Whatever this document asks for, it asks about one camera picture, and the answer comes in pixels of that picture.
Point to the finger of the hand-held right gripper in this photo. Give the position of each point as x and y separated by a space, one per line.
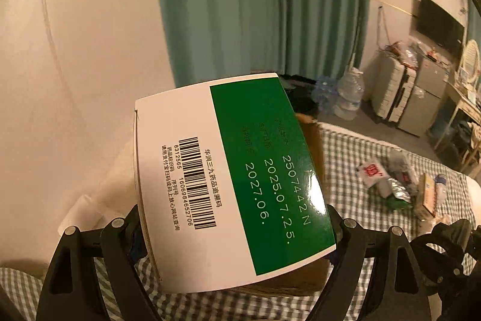
445 249

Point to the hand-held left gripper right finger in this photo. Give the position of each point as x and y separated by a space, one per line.
347 242

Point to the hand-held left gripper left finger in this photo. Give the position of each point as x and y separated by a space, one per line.
124 236

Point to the brown cardboard box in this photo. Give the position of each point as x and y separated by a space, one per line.
313 148

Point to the green and white medicine box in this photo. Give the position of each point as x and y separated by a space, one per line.
263 155

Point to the beige carton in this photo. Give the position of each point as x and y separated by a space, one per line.
426 197

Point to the white mattress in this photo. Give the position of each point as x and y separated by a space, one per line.
475 200

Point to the white bottle with blue cap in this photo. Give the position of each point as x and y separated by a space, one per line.
440 189

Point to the silver foil packet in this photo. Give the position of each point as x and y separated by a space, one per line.
396 193

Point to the white packet with red label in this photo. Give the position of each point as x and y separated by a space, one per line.
372 174

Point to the checkered bed sheet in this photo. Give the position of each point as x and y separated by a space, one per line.
353 151

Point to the large clear water jug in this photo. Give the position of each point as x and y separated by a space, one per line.
349 95

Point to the white desk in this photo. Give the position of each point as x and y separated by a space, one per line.
466 99

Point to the grey mini fridge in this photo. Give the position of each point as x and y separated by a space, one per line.
424 99

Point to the pack of blue water bottles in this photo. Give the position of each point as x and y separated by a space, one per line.
325 91

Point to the dark clothes pile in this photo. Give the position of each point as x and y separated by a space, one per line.
300 95

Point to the white suitcase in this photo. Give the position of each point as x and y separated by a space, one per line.
394 91

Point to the white round mirror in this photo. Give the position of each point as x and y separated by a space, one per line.
469 61

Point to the plastic bags pile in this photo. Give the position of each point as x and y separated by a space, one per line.
404 54

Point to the narrow teal curtain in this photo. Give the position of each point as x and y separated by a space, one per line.
474 20

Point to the wide teal curtain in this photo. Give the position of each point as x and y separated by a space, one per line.
244 5

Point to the black wall television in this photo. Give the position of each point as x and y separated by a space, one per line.
439 24

